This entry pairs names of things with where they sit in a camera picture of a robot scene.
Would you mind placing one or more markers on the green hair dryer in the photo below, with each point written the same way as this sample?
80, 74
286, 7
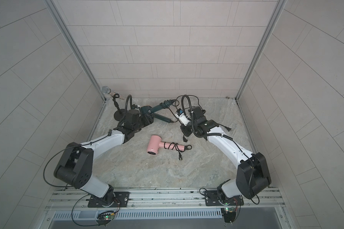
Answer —
163, 118
150, 110

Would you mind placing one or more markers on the pink hair dryer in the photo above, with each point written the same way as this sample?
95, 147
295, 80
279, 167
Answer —
156, 143

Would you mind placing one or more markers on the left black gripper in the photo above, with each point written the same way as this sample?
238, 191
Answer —
147, 119

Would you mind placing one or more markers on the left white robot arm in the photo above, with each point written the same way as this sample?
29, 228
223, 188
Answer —
76, 163

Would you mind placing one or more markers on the black microphone stand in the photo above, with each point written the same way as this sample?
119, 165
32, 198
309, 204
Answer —
119, 114

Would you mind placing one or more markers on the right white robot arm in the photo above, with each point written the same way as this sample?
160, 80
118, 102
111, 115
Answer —
252, 170

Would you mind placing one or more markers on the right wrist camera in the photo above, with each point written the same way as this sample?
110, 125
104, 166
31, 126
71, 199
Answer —
183, 119

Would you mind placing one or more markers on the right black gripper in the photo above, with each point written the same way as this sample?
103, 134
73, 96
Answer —
187, 132

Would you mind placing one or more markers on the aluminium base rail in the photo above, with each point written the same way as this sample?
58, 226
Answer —
159, 198

